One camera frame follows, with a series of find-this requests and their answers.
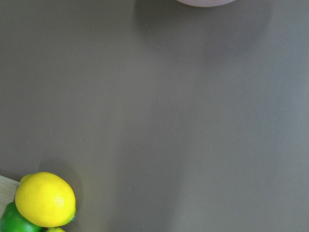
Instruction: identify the pink bowl with ice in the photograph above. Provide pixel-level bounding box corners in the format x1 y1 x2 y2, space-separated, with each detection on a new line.
177 0 235 8

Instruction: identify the yellow lemon near board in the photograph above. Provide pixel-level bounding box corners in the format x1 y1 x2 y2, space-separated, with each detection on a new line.
15 172 76 228

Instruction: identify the yellow lemon outer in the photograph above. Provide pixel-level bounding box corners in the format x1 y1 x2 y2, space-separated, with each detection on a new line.
45 227 65 232

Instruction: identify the bamboo cutting board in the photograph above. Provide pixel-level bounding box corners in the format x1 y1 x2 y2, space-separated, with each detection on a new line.
0 176 20 216

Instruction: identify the green lime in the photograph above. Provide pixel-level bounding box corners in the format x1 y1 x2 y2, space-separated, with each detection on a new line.
0 202 43 232

